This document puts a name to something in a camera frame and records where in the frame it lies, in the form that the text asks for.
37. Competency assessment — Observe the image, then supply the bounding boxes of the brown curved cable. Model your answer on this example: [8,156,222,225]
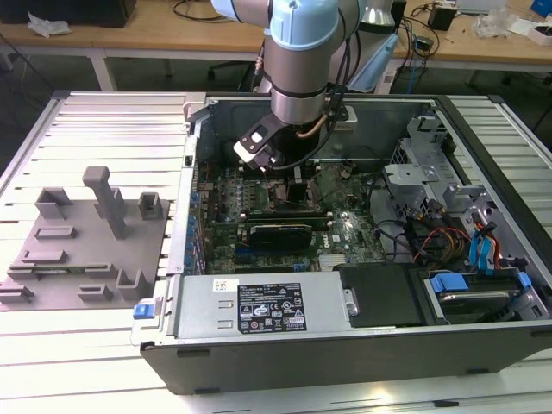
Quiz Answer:
[296,114,325,140]

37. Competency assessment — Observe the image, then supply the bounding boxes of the grey parts rack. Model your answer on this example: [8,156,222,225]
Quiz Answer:
[0,166,173,312]

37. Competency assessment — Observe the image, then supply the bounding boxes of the grey power supply with label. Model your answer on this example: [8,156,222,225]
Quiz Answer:
[173,271,353,338]

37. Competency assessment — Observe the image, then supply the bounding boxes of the black graphics card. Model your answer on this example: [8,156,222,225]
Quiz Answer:
[244,222,315,252]

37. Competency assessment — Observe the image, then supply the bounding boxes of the coloured power wire bundle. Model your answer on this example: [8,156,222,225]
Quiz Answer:
[413,227,472,262]

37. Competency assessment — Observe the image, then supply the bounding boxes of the hard disk in blue carrier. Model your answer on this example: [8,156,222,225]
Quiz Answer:
[424,269,538,325]

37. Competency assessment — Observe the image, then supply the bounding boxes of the CPU socket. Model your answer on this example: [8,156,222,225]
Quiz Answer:
[265,177,315,213]

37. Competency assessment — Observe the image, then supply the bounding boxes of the black grey PC case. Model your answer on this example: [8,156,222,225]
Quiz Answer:
[130,92,552,396]

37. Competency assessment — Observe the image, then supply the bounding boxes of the green motherboard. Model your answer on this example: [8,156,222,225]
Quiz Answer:
[189,159,389,275]

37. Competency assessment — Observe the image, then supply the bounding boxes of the black wire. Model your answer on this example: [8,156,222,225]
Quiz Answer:
[373,217,415,263]

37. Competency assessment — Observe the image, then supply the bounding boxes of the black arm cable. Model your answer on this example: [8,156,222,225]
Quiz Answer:
[321,8,361,130]

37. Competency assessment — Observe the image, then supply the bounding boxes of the metal socket cover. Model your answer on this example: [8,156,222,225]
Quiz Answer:
[310,166,342,203]

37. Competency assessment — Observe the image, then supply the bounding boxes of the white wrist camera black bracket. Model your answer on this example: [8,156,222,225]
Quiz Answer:
[232,112,284,174]
[334,105,359,130]

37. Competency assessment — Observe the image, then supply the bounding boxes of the grey metal drive cage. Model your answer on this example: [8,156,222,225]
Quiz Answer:
[381,114,501,225]

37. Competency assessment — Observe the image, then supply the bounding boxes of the small black box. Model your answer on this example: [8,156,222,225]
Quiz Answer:
[428,4,457,32]

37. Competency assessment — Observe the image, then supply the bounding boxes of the black cable loop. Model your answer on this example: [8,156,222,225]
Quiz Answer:
[172,0,229,21]

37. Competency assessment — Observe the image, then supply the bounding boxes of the black plastic cover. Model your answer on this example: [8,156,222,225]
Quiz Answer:
[334,261,430,329]

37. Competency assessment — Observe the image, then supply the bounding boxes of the blue flat wire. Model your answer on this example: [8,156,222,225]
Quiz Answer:
[468,230,485,273]
[481,222,499,273]

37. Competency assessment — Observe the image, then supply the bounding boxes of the green RAM stick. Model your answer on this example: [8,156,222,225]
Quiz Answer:
[245,210,331,223]

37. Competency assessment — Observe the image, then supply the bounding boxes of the black equipment case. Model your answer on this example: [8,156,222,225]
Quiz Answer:
[0,0,138,28]

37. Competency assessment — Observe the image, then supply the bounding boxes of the clear plastic bags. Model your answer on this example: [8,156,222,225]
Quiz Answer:
[470,6,521,41]

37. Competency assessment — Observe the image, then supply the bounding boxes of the grey flat device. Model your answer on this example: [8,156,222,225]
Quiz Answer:
[455,0,506,13]

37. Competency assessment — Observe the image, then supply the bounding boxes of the silver chipset heatsink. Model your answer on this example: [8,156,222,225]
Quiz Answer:
[319,254,359,272]

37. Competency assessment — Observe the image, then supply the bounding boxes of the crumpled white plastic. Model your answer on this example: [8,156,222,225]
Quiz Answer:
[26,10,72,38]

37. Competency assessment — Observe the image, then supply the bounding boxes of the wooden workbench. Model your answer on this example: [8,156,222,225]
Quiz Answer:
[0,0,552,94]

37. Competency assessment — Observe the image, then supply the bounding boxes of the small white box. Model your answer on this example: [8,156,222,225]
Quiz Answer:
[529,23,552,47]

